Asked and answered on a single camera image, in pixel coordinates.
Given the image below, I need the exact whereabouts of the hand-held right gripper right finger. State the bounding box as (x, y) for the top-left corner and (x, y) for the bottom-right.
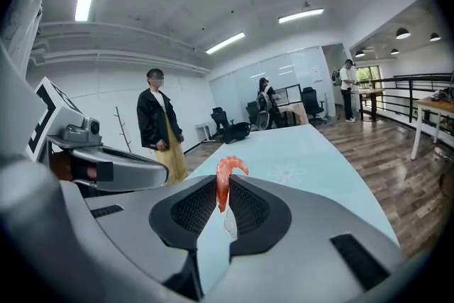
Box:
(205, 174), (406, 303)

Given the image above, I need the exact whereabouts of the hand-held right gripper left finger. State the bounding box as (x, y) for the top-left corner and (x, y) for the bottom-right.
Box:
(60, 173), (218, 302)

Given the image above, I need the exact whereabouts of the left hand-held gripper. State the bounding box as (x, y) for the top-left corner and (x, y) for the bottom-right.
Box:
(25, 76), (170, 192)

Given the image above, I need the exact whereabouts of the small orange object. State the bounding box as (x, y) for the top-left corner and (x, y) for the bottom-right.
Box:
(215, 155), (250, 214)

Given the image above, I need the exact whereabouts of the person's left hand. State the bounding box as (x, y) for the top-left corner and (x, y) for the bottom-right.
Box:
(51, 152), (97, 182)

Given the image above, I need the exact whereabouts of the brown wooden coat rack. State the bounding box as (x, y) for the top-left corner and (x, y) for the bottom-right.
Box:
(113, 105), (133, 153)

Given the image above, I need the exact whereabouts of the small white desk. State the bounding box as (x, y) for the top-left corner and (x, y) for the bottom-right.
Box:
(194, 123), (214, 145)

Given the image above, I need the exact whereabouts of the black office chair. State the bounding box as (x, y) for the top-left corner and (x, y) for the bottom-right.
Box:
(301, 87), (326, 123)
(211, 106), (236, 143)

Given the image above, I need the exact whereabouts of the beige covered table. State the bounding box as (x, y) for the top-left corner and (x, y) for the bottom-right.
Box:
(278, 103), (309, 127)

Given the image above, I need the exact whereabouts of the grey mesh office chair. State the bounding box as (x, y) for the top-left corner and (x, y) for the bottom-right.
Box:
(246, 101), (271, 132)

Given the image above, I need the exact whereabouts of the black bag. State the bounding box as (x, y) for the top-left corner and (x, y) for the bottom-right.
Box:
(222, 121), (252, 145)

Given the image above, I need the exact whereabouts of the round wooden table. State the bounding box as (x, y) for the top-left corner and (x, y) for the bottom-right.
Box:
(358, 88), (387, 123)

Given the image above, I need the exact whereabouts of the black metal railing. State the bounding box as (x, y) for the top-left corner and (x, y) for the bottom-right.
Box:
(358, 72), (454, 139)

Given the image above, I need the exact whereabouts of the white desk with wooden top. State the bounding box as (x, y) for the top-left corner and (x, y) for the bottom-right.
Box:
(410, 97), (454, 161)

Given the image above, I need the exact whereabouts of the person's printed white shirt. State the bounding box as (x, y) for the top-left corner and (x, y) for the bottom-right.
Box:
(0, 0), (60, 82)

